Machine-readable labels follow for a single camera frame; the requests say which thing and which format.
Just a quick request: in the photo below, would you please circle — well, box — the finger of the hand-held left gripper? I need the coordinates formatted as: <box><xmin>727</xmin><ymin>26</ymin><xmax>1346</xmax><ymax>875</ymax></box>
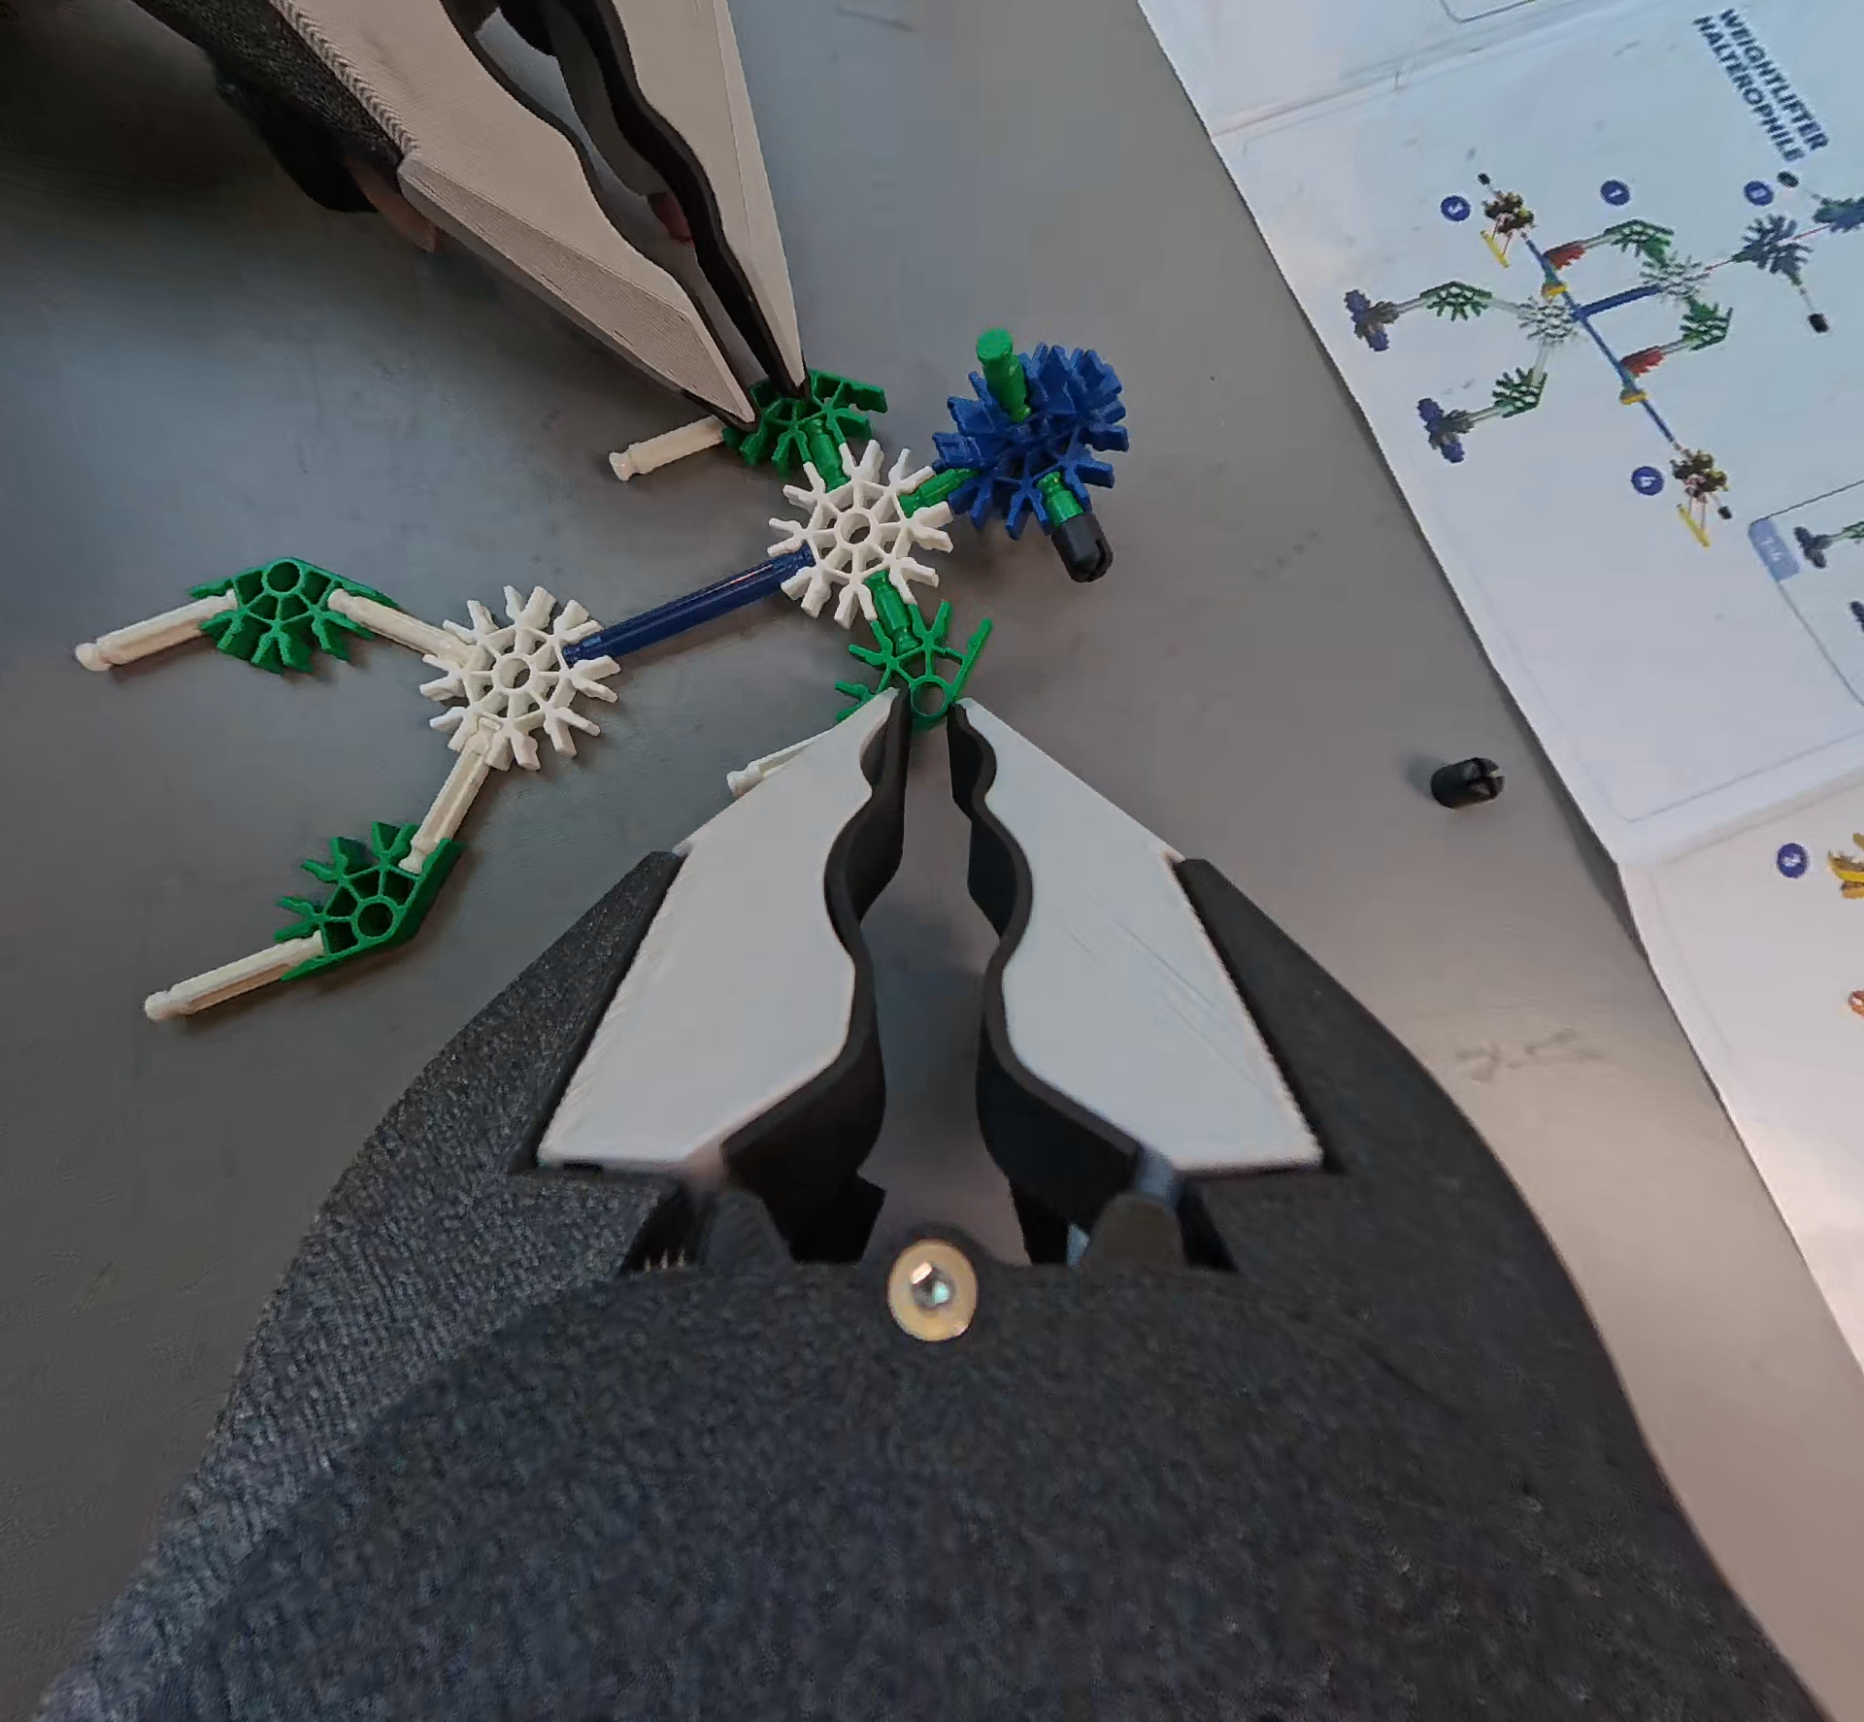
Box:
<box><xmin>146</xmin><ymin>0</ymin><xmax>764</xmax><ymax>430</ymax></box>
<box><xmin>422</xmin><ymin>0</ymin><xmax>811</xmax><ymax>395</ymax></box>

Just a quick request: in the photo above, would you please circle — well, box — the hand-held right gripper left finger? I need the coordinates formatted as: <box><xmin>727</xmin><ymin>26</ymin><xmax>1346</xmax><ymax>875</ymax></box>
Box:
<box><xmin>537</xmin><ymin>692</ymin><xmax>917</xmax><ymax>1210</ymax></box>

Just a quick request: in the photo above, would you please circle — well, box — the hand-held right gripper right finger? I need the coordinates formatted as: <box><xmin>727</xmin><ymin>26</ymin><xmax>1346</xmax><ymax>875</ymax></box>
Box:
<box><xmin>944</xmin><ymin>700</ymin><xmax>1329</xmax><ymax>1218</ymax></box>

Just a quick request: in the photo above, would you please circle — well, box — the construction toy figure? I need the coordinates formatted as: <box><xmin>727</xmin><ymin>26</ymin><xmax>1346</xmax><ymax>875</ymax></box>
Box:
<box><xmin>77</xmin><ymin>327</ymin><xmax>1131</xmax><ymax>1026</ymax></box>

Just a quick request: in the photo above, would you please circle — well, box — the grey desk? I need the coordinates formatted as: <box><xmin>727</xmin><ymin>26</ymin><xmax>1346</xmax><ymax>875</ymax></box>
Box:
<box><xmin>0</xmin><ymin>0</ymin><xmax>1864</xmax><ymax>1722</ymax></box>

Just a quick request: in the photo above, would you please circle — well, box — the person's left hand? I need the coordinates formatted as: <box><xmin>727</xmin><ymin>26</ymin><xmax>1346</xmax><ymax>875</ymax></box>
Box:
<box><xmin>356</xmin><ymin>172</ymin><xmax>444</xmax><ymax>255</ymax></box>

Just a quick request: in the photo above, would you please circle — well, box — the folded instruction sheet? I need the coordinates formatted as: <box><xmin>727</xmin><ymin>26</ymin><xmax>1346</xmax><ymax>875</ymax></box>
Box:
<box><xmin>1063</xmin><ymin>0</ymin><xmax>1864</xmax><ymax>1412</ymax></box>

